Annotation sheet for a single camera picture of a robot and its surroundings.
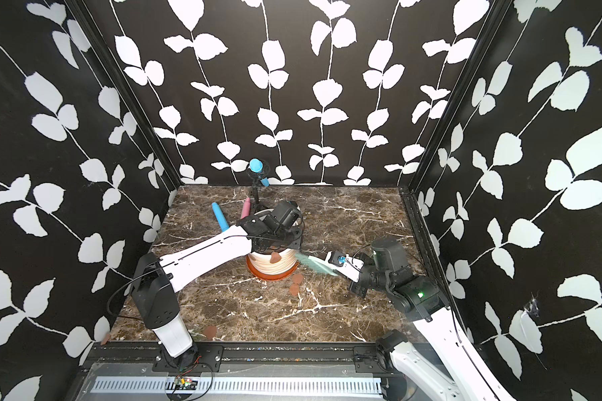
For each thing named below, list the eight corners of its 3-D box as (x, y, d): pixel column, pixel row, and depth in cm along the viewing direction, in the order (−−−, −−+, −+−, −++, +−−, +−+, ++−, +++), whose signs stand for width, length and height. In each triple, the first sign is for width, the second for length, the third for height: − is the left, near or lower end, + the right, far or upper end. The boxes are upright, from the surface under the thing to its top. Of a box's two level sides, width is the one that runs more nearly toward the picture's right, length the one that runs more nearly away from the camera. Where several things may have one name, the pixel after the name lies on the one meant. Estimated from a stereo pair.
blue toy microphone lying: (222, 231, 106) (220, 227, 104) (212, 208, 114) (210, 204, 112) (229, 228, 107) (228, 224, 105) (219, 205, 116) (217, 201, 113)
